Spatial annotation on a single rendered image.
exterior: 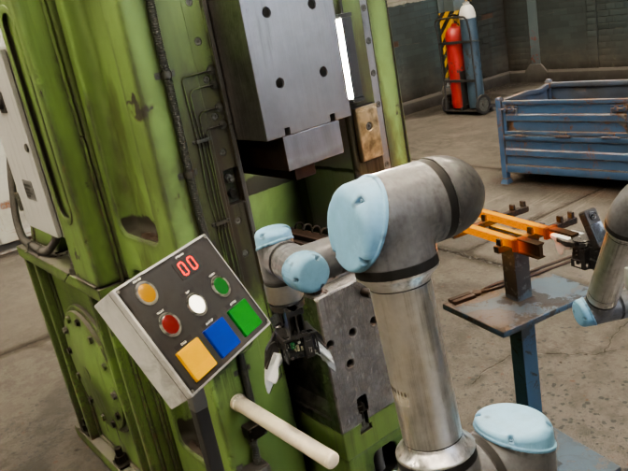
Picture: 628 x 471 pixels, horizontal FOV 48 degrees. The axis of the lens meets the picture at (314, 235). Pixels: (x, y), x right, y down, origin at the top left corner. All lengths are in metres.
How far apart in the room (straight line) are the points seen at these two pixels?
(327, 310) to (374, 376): 0.30
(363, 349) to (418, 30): 8.28
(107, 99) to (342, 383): 1.09
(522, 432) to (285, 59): 1.17
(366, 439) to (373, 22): 1.30
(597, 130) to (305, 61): 3.81
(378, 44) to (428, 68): 7.95
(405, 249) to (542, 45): 10.15
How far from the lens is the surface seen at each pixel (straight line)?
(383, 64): 2.32
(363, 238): 0.87
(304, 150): 1.93
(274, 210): 2.47
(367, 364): 2.14
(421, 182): 0.91
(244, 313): 1.70
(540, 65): 11.02
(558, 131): 5.67
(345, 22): 2.17
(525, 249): 2.07
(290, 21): 1.91
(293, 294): 1.38
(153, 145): 1.86
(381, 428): 2.28
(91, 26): 2.17
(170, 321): 1.56
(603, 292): 1.85
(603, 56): 10.46
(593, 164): 5.59
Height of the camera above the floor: 1.68
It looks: 18 degrees down
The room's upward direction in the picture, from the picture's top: 11 degrees counter-clockwise
